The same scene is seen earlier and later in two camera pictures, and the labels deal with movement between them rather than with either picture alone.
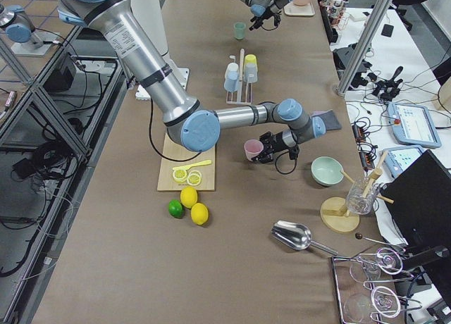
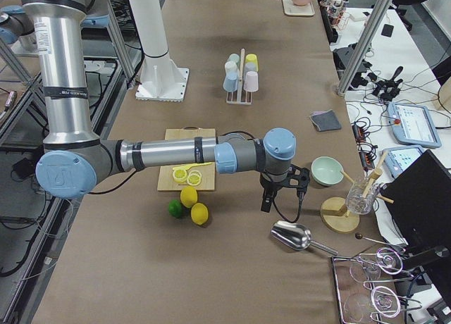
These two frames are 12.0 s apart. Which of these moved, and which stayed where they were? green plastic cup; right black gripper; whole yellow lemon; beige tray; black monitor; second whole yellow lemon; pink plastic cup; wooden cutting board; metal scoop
Moved: right black gripper; pink plastic cup; green plastic cup
Stayed: whole yellow lemon; second whole yellow lemon; wooden cutting board; black monitor; metal scoop; beige tray
